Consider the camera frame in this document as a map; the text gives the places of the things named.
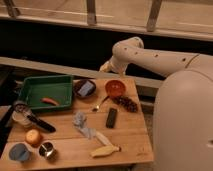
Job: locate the black handled tool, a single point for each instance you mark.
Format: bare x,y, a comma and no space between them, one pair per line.
44,125

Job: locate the dark grape bunch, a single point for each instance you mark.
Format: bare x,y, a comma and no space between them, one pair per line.
127,103

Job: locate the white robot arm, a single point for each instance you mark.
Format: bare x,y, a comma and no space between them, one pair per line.
183,109

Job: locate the crumpled blue cloth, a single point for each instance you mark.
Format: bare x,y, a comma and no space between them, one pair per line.
79,121

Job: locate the small metal cup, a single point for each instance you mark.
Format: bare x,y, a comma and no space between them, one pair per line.
46,150

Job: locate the orange red bowl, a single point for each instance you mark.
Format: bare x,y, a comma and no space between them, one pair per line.
115,88

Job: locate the purple bowl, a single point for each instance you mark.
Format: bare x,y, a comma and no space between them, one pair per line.
79,84

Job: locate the blue plastic cup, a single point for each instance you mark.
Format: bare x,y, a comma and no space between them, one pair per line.
19,152

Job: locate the glass jar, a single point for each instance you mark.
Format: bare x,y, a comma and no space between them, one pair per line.
19,115

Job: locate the yellow banana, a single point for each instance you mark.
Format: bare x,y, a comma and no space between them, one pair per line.
105,151

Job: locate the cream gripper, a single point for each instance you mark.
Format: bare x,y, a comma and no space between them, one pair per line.
106,67

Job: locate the white plastic knife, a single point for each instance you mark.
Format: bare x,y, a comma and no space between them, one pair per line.
102,138

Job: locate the orange fruit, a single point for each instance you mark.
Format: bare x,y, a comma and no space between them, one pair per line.
33,137

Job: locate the black remote control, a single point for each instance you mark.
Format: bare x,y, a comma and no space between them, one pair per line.
111,118

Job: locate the green plastic tray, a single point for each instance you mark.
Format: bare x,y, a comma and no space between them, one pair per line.
57,87

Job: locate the blue sponge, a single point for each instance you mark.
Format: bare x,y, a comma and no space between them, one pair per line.
84,90

